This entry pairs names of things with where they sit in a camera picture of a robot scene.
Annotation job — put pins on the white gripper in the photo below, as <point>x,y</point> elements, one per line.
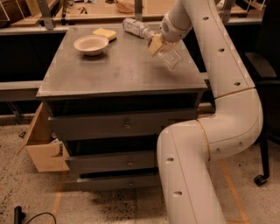
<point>171,31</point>

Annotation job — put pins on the clear plastic water bottle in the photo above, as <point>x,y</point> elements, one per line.
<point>168,55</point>

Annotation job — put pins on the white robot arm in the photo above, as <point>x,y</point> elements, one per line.
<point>184,148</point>

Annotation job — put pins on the labelled plastic water bottle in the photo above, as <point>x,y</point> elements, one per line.
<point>137,28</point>

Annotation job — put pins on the yellow sponge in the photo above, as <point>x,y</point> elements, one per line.
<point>109,34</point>

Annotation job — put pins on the basket on workbench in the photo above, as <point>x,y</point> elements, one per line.
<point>124,7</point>

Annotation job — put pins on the white paper bowl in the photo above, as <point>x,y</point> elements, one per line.
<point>91,45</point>

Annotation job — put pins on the top grey drawer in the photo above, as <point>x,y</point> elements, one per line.
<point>84,127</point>

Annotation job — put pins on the grey drawer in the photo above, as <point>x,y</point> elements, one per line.
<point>112,162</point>
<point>118,182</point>
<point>84,127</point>

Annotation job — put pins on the grey metal drawer cabinet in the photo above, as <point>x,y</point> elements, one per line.
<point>124,78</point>

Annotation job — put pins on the black office chair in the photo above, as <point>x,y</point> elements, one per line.
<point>264,67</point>

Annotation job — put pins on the middle grey drawer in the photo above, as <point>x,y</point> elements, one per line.
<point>112,162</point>

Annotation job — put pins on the bottom grey drawer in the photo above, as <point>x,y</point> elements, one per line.
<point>118,182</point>

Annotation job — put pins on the wooden workbench in background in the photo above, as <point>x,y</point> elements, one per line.
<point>79,11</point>

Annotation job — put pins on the open cardboard box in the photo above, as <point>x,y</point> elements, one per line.
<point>47,152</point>

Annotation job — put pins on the black device on floor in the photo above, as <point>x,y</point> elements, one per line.
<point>19,215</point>

